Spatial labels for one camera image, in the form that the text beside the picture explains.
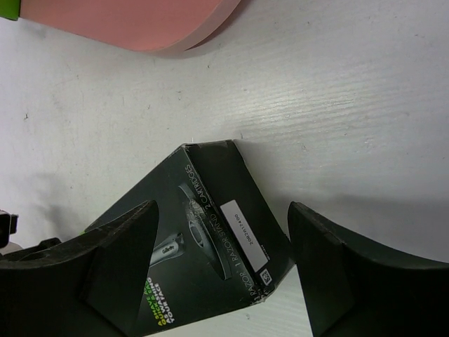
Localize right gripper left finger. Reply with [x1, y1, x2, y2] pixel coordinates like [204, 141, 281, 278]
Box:
[1, 201, 159, 336]

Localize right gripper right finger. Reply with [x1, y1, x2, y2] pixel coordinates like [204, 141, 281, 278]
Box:
[288, 202, 448, 336]

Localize black green razor box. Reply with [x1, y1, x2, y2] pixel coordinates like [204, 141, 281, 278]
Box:
[0, 0, 20, 21]
[93, 140, 294, 336]

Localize pink three-tier shelf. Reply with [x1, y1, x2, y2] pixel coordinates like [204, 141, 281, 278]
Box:
[20, 0, 239, 52]

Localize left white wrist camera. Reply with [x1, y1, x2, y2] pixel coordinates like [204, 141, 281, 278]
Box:
[0, 210, 18, 249]

